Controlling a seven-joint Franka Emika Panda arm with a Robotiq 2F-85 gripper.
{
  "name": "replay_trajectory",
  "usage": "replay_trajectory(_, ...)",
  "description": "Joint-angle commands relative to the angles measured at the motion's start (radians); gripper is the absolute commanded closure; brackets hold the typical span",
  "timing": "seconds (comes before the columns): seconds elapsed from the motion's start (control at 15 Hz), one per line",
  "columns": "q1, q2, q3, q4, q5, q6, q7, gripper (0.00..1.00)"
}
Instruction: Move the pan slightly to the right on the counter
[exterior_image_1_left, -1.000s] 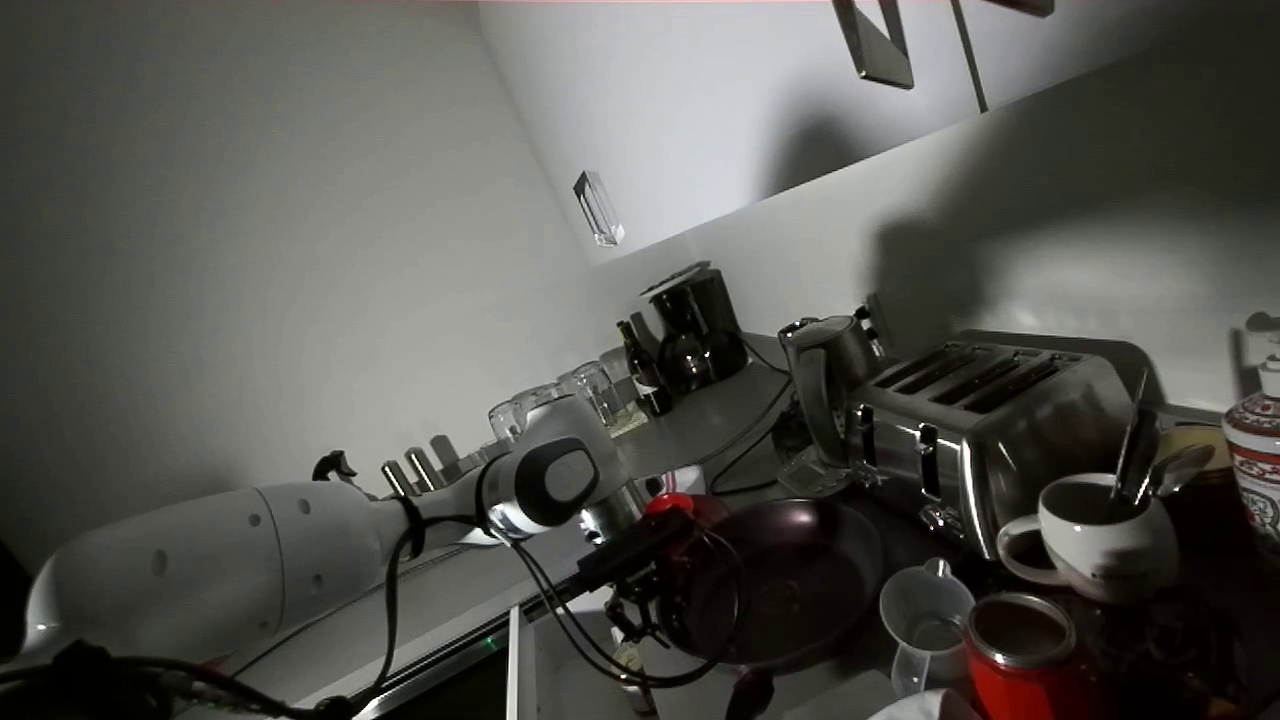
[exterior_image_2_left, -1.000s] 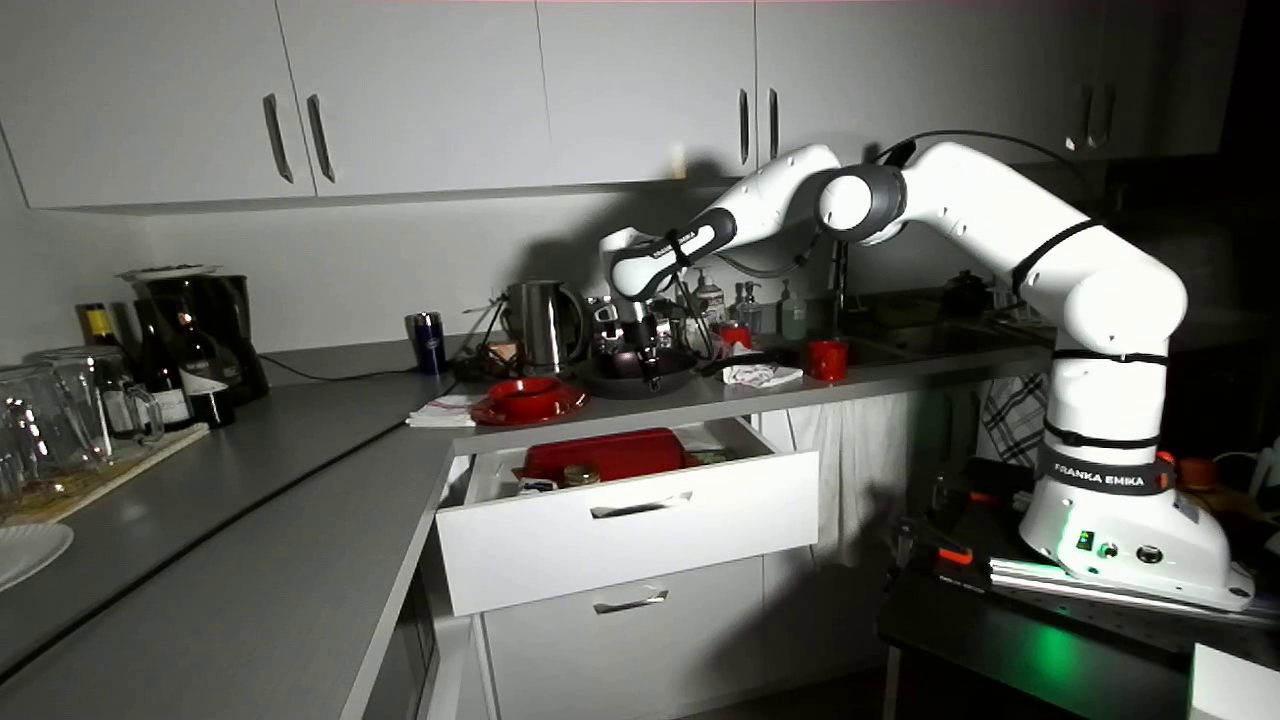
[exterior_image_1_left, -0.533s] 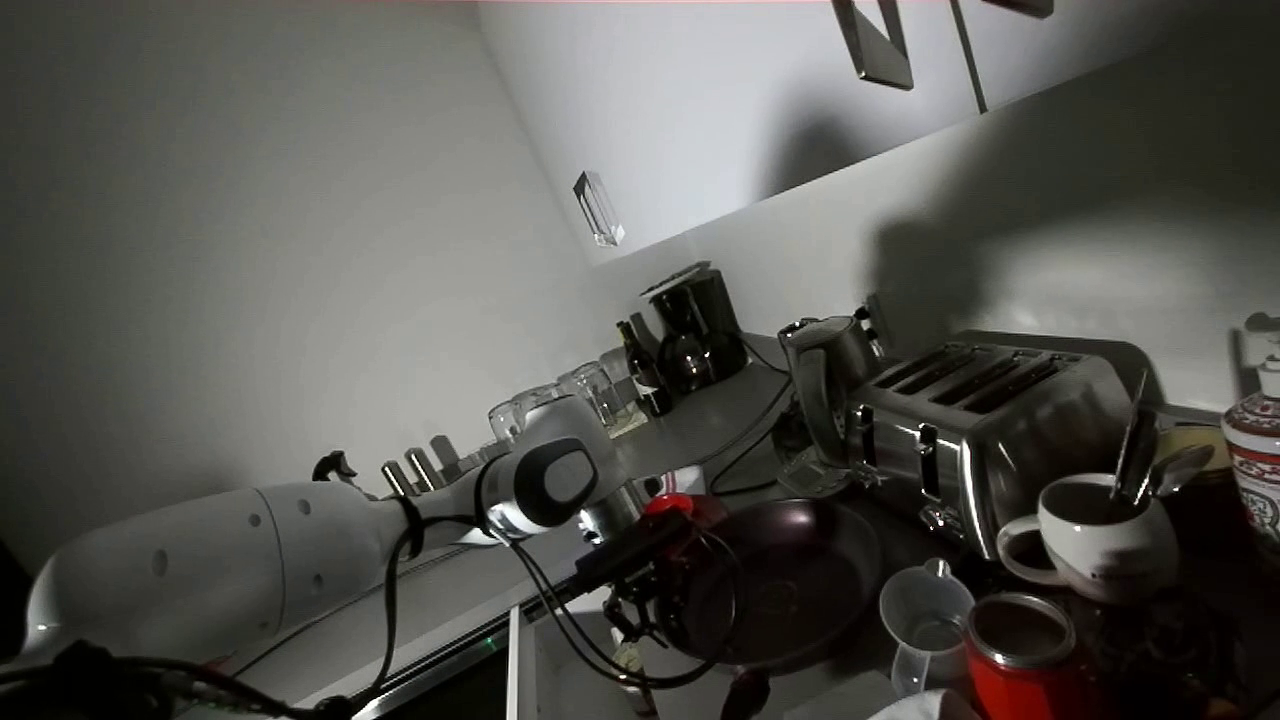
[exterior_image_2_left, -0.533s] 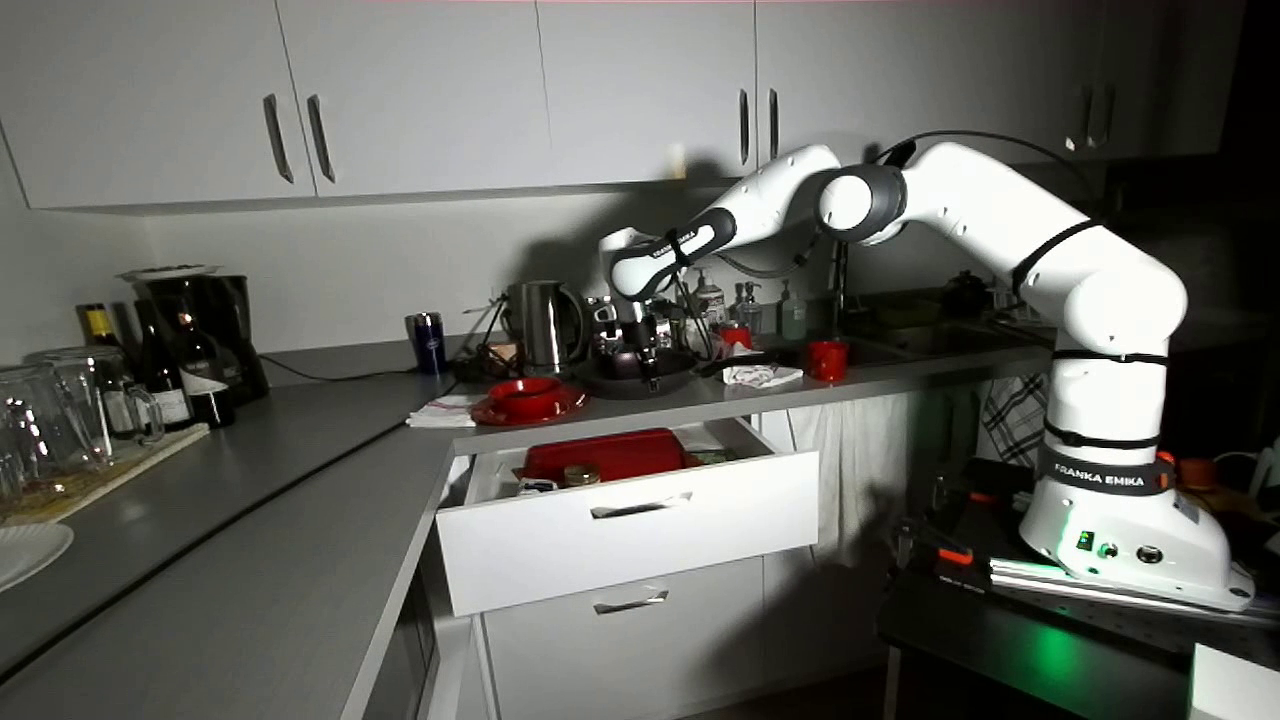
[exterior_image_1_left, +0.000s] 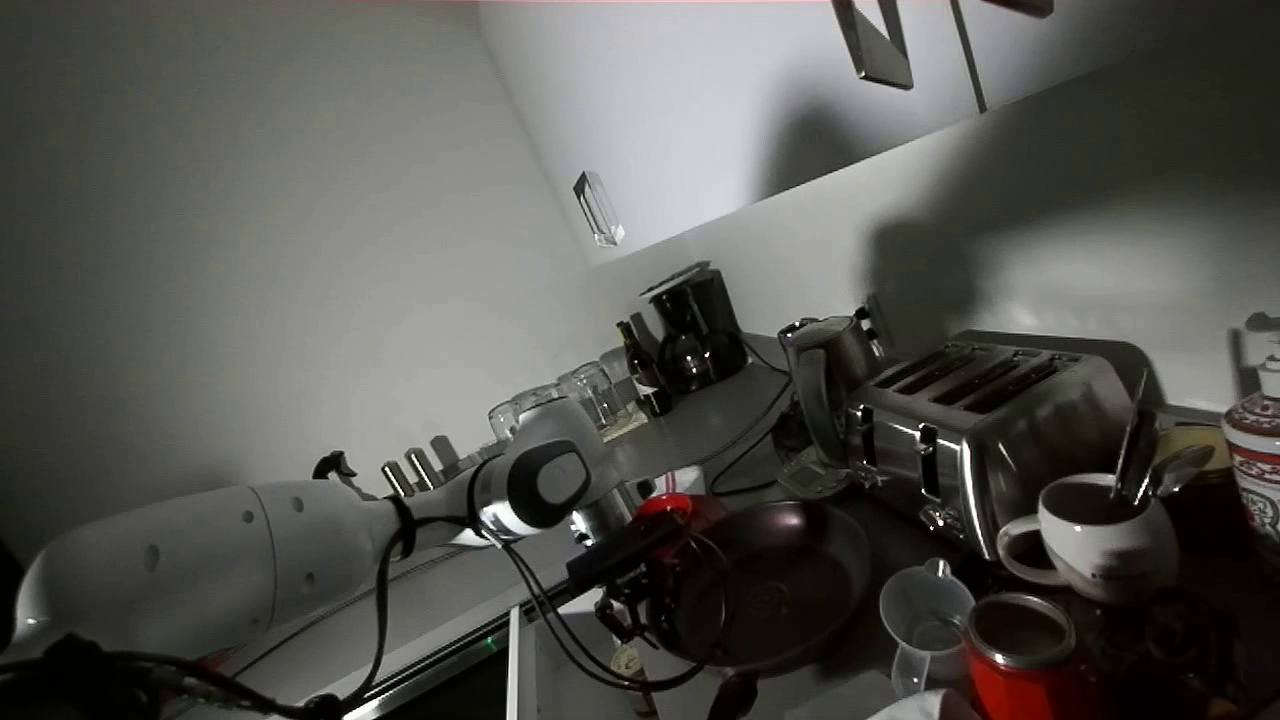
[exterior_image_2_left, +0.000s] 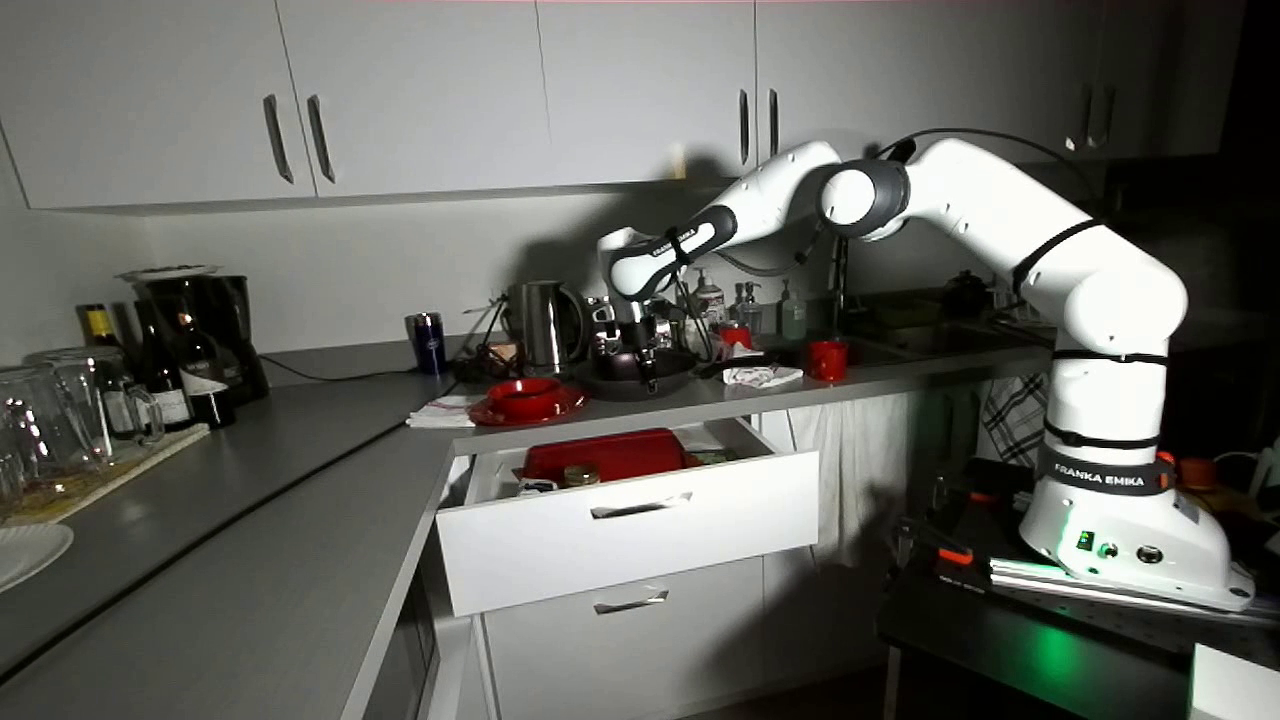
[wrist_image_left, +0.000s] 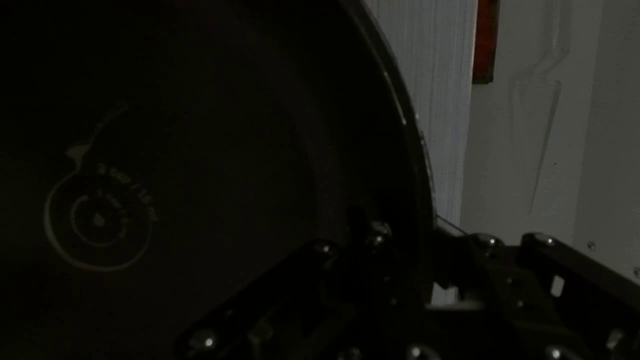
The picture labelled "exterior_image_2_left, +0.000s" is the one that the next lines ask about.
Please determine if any shiny steel pot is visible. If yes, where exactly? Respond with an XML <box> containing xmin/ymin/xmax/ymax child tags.
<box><xmin>582</xmin><ymin>292</ymin><xmax>644</xmax><ymax>360</ymax></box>

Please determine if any dark glass bottle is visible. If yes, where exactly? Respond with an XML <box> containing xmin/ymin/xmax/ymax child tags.
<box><xmin>131</xmin><ymin>295</ymin><xmax>197</xmax><ymax>434</ymax></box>

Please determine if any red mug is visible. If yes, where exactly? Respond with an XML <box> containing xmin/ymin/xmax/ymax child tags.
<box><xmin>800</xmin><ymin>336</ymin><xmax>856</xmax><ymax>388</ymax></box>

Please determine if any black coffee machine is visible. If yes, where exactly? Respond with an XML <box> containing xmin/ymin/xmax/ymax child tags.
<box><xmin>118</xmin><ymin>261</ymin><xmax>270</xmax><ymax>412</ymax></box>

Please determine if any black power cable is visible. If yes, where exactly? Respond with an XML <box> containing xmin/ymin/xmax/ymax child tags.
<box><xmin>256</xmin><ymin>347</ymin><xmax>445</xmax><ymax>391</ymax></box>

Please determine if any red container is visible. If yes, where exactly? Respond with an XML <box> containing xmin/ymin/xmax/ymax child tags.
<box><xmin>514</xmin><ymin>428</ymin><xmax>695</xmax><ymax>490</ymax></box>

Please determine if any white plate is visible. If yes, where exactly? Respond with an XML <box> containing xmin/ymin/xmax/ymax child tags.
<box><xmin>0</xmin><ymin>518</ymin><xmax>78</xmax><ymax>597</ymax></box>

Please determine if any closed white drawer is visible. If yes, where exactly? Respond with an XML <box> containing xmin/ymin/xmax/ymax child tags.
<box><xmin>475</xmin><ymin>556</ymin><xmax>775</xmax><ymax>720</ymax></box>

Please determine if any white fabric curtain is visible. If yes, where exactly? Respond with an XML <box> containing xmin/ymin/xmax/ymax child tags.
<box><xmin>751</xmin><ymin>391</ymin><xmax>935</xmax><ymax>563</ymax></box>

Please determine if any yellow capped bottle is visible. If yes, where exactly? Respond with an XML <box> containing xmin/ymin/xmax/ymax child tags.
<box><xmin>77</xmin><ymin>302</ymin><xmax>142</xmax><ymax>445</ymax></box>

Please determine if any clear glass jar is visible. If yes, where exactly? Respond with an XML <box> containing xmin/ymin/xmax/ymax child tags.
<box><xmin>23</xmin><ymin>347</ymin><xmax>114</xmax><ymax>473</ymax></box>
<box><xmin>0</xmin><ymin>368</ymin><xmax>55</xmax><ymax>504</ymax></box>

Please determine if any white paper napkin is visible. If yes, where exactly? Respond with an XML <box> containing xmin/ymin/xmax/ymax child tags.
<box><xmin>398</xmin><ymin>391</ymin><xmax>484</xmax><ymax>435</ymax></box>

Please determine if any white crumpled cloth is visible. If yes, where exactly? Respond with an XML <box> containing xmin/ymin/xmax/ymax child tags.
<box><xmin>718</xmin><ymin>360</ymin><xmax>807</xmax><ymax>391</ymax></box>

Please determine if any checkered kitchen towel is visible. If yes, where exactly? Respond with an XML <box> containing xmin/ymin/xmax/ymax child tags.
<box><xmin>975</xmin><ymin>368</ymin><xmax>1056</xmax><ymax>478</ymax></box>

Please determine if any wooden cutting board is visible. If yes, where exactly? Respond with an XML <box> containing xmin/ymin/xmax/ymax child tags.
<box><xmin>0</xmin><ymin>421</ymin><xmax>215</xmax><ymax>528</ymax></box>

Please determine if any steel electric kettle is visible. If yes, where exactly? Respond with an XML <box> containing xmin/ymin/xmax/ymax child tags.
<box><xmin>498</xmin><ymin>277</ymin><xmax>592</xmax><ymax>380</ymax></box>

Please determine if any red plate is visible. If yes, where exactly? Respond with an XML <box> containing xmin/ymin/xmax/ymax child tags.
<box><xmin>469</xmin><ymin>377</ymin><xmax>592</xmax><ymax>434</ymax></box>

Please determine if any open white drawer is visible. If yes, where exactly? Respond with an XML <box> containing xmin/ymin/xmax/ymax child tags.
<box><xmin>432</xmin><ymin>418</ymin><xmax>822</xmax><ymax>622</ymax></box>

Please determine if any black frying pan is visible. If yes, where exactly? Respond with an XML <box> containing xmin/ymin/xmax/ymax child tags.
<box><xmin>581</xmin><ymin>340</ymin><xmax>705</xmax><ymax>401</ymax></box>

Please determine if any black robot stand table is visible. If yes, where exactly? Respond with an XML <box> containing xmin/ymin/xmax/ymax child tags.
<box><xmin>874</xmin><ymin>504</ymin><xmax>1280</xmax><ymax>720</ymax></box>

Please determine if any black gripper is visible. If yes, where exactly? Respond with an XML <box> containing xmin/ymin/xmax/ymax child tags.
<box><xmin>635</xmin><ymin>292</ymin><xmax>701</xmax><ymax>380</ymax></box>

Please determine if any white box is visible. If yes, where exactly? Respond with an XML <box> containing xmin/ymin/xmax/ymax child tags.
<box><xmin>1187</xmin><ymin>640</ymin><xmax>1280</xmax><ymax>720</ymax></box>

